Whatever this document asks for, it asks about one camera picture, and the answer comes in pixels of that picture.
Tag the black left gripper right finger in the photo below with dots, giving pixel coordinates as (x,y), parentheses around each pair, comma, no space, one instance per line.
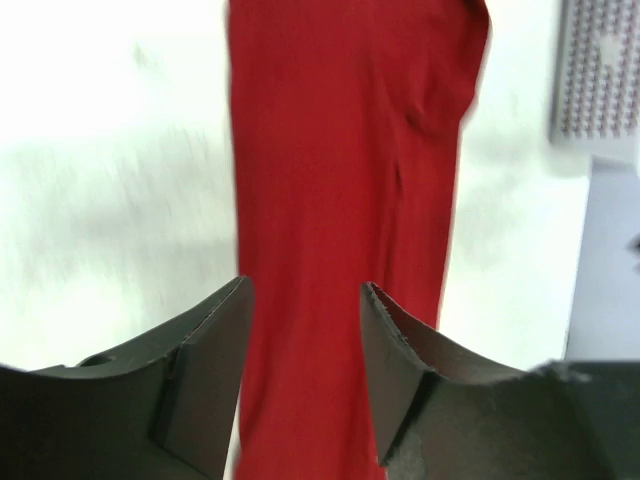
(441,411)

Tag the red t shirt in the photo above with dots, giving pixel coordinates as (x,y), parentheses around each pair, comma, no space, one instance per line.
(345,121)

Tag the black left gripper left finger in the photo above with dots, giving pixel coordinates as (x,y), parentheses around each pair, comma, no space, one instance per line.
(159,406)

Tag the white plastic basket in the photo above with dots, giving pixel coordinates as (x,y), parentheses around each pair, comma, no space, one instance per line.
(595,100)

